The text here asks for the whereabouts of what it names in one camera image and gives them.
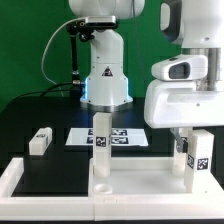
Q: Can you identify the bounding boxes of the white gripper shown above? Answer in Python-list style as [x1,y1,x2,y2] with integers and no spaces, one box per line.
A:
[144,80,224,153]

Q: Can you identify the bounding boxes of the white desk top panel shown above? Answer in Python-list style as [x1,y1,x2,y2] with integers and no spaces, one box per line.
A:
[88,157,224,201]

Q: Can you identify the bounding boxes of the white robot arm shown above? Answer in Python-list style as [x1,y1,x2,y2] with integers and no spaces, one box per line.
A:
[68,0,224,138]

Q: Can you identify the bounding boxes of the white U-shaped fence frame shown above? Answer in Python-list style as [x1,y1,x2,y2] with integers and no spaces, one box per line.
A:
[0,158,224,221]

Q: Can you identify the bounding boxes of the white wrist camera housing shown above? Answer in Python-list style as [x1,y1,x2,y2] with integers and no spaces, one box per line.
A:
[151,54,208,81]

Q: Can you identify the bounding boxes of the marker tag base plate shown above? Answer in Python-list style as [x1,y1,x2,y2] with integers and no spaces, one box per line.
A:
[65,128,148,147]

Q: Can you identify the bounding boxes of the black cables on table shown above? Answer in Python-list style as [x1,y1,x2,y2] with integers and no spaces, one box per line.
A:
[6,81,83,104]

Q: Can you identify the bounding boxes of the grey camera on stand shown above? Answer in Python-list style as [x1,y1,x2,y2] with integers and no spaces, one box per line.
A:
[85,16,117,30]

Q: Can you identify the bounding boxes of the grey camera cable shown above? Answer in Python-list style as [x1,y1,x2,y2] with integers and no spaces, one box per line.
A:
[40,17,87,98]

